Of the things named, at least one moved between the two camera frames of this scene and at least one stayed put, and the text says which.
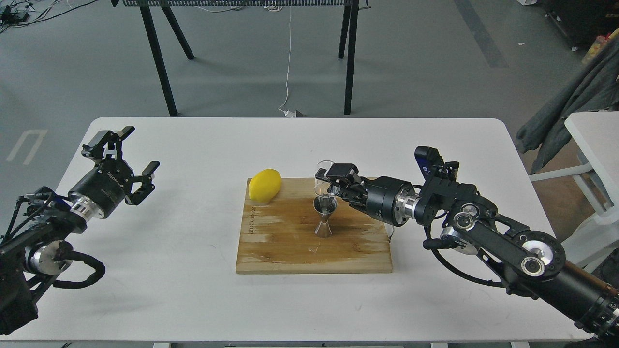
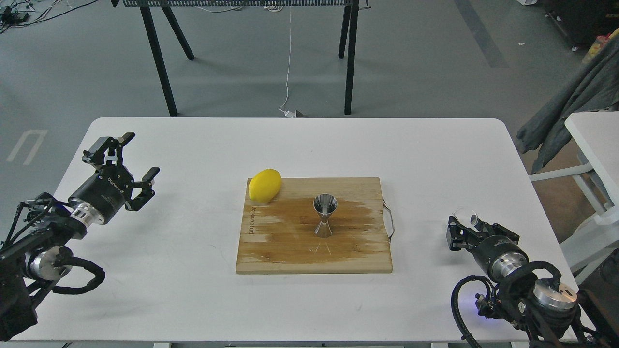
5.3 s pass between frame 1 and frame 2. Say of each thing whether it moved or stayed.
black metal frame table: stayed
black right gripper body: moved
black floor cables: stayed
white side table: stayed
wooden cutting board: stayed
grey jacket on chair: stayed
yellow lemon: stayed
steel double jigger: stayed
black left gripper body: stayed
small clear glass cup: moved
